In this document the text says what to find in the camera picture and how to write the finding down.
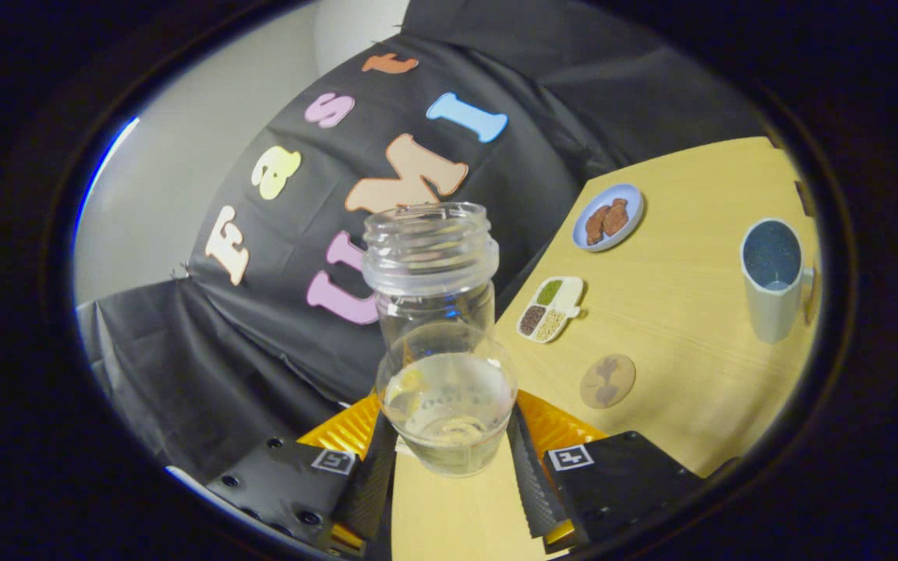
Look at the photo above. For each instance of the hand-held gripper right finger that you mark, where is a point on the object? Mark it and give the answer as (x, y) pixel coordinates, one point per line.
(531, 483)

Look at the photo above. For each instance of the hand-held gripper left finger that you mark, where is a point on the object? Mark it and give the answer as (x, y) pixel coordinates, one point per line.
(371, 483)

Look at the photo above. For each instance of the round brown coaster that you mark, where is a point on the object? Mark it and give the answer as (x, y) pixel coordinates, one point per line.
(607, 382)

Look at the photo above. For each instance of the clear glass bottle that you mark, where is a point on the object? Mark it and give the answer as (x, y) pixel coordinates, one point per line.
(433, 249)

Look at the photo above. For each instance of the white cup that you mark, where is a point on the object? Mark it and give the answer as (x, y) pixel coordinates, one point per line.
(768, 312)

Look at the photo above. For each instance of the black backdrop cloth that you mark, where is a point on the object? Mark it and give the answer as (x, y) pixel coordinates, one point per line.
(262, 351)

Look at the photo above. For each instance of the white divided grain dish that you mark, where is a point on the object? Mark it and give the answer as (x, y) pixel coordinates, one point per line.
(549, 310)

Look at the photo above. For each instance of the wooden table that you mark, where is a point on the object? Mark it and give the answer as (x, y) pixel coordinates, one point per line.
(675, 335)

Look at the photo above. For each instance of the brown cookie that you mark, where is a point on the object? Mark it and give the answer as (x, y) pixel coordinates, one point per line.
(596, 226)
(617, 216)

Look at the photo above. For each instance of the blue plate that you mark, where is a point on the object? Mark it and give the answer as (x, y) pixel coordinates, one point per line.
(601, 195)

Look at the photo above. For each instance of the brown round disc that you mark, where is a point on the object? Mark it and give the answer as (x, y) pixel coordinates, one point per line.
(811, 300)

